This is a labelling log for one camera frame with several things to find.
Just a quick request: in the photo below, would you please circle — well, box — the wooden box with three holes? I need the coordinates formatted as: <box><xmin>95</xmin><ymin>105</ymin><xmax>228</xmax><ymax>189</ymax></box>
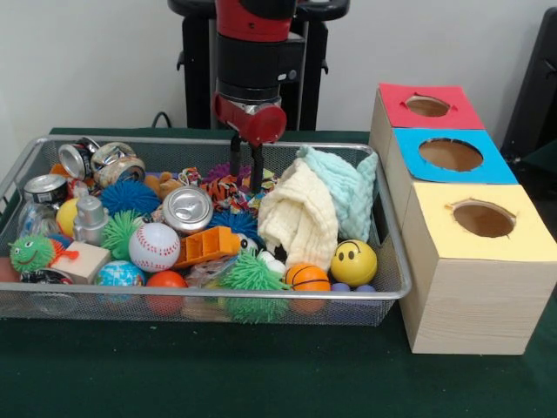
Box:
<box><xmin>368</xmin><ymin>82</ymin><xmax>557</xmax><ymax>356</ymax></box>

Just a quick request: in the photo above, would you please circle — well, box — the black upright panel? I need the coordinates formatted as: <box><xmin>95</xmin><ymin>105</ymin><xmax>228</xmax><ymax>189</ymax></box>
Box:
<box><xmin>500</xmin><ymin>6</ymin><xmax>557</xmax><ymax>152</ymax></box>

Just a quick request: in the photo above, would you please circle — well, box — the cream cloth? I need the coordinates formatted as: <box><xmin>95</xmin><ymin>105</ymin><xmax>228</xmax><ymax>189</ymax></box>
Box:
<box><xmin>257</xmin><ymin>158</ymin><xmax>339</xmax><ymax>272</ymax></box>

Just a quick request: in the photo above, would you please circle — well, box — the blue spiky ball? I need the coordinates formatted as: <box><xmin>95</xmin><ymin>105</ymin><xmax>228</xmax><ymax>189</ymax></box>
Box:
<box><xmin>100</xmin><ymin>180</ymin><xmax>162</xmax><ymax>218</ymax></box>

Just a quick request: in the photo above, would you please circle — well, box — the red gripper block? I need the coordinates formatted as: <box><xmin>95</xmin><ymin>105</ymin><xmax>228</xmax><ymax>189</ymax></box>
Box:
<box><xmin>211</xmin><ymin>93</ymin><xmax>288</xmax><ymax>192</ymax></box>

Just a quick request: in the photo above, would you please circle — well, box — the dark green table cloth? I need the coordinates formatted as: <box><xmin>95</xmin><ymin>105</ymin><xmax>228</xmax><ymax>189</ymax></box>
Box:
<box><xmin>500</xmin><ymin>138</ymin><xmax>557</xmax><ymax>206</ymax></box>
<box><xmin>0</xmin><ymin>126</ymin><xmax>557</xmax><ymax>418</ymax></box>

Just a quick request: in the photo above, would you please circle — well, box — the shallow clear mesh bin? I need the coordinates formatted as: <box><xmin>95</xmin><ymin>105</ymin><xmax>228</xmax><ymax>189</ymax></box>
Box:
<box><xmin>0</xmin><ymin>134</ymin><xmax>413</xmax><ymax>327</ymax></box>

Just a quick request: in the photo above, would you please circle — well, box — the orange striped tiger plush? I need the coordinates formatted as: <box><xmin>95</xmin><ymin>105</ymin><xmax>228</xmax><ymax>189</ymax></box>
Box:
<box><xmin>200</xmin><ymin>173</ymin><xmax>253</xmax><ymax>210</ymax></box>

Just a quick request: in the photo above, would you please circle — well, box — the blue globe ball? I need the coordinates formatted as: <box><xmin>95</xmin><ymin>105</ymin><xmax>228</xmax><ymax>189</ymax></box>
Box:
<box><xmin>94</xmin><ymin>260</ymin><xmax>146</xmax><ymax>288</ymax></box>

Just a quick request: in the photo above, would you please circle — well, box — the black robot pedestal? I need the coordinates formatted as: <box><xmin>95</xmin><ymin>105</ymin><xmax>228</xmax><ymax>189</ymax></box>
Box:
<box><xmin>167</xmin><ymin>0</ymin><xmax>352</xmax><ymax>131</ymax></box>

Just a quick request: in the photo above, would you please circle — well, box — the brown teddy bear plush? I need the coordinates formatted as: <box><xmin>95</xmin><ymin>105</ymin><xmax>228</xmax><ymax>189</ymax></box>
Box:
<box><xmin>144</xmin><ymin>172</ymin><xmax>188</xmax><ymax>200</ymax></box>

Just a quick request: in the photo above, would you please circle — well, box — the yellow smiley ball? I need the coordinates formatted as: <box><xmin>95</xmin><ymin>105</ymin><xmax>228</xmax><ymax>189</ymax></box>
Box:
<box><xmin>330</xmin><ymin>239</ymin><xmax>379</xmax><ymax>288</ymax></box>

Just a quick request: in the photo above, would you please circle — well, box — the small orange basketball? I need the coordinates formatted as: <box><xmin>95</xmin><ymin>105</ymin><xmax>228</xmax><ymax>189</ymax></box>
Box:
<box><xmin>285</xmin><ymin>263</ymin><xmax>332</xmax><ymax>292</ymax></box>

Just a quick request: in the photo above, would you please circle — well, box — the light blue cloth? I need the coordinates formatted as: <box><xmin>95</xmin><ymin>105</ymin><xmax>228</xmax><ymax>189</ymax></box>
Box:
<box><xmin>296</xmin><ymin>145</ymin><xmax>379</xmax><ymax>243</ymax></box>

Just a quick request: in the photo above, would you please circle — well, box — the crushed silver can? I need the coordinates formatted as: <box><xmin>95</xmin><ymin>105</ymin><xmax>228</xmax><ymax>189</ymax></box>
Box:
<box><xmin>163</xmin><ymin>185</ymin><xmax>214</xmax><ymax>236</ymax></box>

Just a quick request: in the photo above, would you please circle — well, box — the white baseball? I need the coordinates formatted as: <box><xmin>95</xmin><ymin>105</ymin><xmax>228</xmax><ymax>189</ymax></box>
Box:
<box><xmin>128</xmin><ymin>222</ymin><xmax>182</xmax><ymax>273</ymax></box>

